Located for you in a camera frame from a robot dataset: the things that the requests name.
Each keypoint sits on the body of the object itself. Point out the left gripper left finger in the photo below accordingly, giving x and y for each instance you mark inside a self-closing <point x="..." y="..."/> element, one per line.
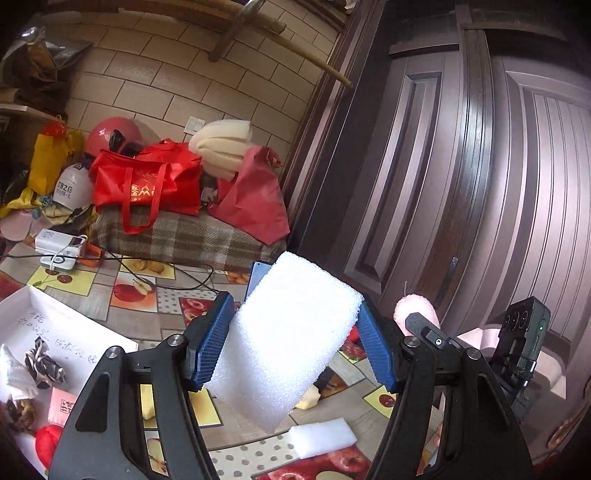
<point x="104" y="436"/>

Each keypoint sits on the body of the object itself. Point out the cream foam roll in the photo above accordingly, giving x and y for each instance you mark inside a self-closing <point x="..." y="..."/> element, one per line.
<point x="221" y="146"/>

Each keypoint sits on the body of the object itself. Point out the red apple plush toy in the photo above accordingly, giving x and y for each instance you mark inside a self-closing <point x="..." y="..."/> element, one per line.
<point x="46" y="442"/>

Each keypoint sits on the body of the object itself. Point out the yellow shopping bag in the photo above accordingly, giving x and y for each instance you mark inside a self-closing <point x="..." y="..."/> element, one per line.
<point x="56" y="148"/>

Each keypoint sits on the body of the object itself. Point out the white foam block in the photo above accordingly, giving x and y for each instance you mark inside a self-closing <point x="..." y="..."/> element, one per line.
<point x="282" y="338"/>
<point x="320" y="438"/>

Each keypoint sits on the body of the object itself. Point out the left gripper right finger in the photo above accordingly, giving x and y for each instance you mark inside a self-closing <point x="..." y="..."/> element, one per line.
<point x="451" y="418"/>

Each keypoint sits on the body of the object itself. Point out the pink helmet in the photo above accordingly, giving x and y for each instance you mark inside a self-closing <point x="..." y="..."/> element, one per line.
<point x="121" y="135"/>

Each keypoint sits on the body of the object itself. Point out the red tote bag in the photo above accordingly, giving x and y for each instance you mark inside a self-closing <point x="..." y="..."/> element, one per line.
<point x="162" y="177"/>

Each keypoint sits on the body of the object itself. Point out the pale octagonal sponge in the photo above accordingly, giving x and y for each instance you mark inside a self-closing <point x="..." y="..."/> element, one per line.
<point x="309" y="399"/>

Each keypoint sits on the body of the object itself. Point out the white helmet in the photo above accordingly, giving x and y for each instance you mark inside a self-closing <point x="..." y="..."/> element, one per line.
<point x="74" y="189"/>

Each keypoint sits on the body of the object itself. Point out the pink tissue pack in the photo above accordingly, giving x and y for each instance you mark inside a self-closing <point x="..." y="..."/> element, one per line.
<point x="60" y="406"/>

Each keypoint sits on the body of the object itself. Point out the white shallow box tray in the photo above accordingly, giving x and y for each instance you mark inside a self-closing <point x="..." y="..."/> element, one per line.
<point x="74" y="341"/>

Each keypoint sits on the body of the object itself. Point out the dark red fabric bag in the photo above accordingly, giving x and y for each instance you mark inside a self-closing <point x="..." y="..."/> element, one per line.
<point x="253" y="201"/>

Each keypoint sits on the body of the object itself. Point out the smartphone on stand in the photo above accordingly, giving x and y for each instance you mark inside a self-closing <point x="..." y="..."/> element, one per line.
<point x="258" y="271"/>

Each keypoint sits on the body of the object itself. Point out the yellow sponge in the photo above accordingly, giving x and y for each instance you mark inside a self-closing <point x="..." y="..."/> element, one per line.
<point x="147" y="402"/>

